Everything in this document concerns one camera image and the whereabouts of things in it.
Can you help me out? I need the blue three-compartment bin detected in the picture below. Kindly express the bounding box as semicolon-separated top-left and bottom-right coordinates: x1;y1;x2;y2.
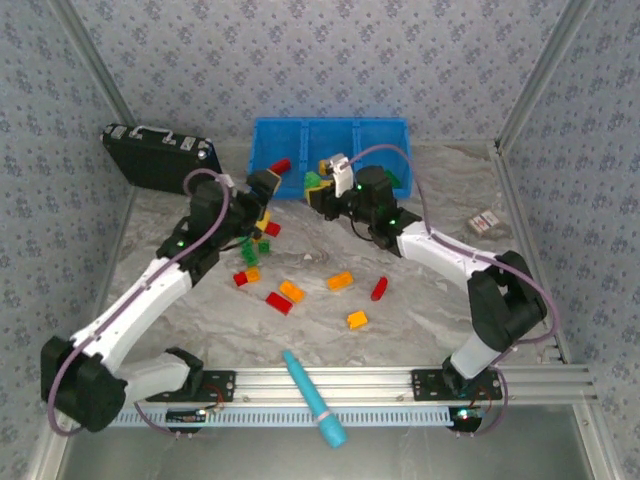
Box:
246;116;415;201

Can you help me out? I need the black briefcase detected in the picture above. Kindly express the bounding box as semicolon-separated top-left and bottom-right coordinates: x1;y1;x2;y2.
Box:
101;123;228;202

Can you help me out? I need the small red white box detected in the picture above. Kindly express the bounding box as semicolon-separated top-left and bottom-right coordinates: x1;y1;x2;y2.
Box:
468;210;501;234

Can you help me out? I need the teal pen tool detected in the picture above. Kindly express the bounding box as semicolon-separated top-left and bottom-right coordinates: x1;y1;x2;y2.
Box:
281;349;349;450

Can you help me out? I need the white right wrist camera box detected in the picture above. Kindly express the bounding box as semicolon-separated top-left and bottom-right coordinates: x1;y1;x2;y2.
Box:
329;152;355;198

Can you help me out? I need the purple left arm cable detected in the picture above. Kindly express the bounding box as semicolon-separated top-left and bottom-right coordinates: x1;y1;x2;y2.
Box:
47;168;232;437

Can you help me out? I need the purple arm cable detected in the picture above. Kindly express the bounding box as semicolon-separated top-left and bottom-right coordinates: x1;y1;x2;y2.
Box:
47;168;232;437
349;143;559;439

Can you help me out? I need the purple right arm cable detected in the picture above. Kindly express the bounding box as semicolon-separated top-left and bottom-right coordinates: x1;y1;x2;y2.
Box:
349;143;559;439

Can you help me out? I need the aluminium mounting rail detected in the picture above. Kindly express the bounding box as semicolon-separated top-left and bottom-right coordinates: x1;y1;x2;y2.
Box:
119;365;600;406

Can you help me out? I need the aluminium corner post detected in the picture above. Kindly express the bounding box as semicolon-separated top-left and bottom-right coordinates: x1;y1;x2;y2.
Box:
47;0;137;132
496;0;597;151

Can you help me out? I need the slotted cable duct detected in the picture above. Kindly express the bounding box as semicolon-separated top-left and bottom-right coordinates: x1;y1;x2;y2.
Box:
107;405;457;429

